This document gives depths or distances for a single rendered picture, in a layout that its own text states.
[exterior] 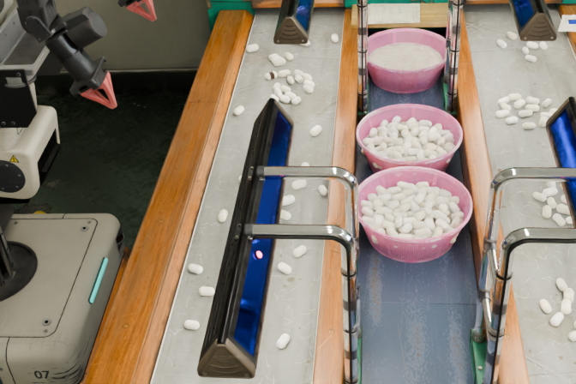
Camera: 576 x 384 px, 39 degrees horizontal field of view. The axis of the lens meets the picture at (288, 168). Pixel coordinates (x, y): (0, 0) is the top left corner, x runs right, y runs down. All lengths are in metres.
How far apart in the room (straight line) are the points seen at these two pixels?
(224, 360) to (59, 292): 1.40
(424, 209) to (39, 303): 1.18
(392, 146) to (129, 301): 0.80
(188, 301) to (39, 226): 1.13
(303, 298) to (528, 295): 0.45
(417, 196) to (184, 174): 0.56
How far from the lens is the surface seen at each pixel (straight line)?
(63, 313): 2.41
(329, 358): 1.53
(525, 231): 1.25
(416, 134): 2.12
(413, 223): 1.83
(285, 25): 1.89
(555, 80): 2.39
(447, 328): 1.70
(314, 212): 1.87
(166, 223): 1.85
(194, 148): 2.07
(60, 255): 2.61
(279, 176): 1.36
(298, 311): 1.64
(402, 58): 2.47
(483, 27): 2.65
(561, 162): 1.51
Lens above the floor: 1.93
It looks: 36 degrees down
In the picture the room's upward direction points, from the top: 4 degrees counter-clockwise
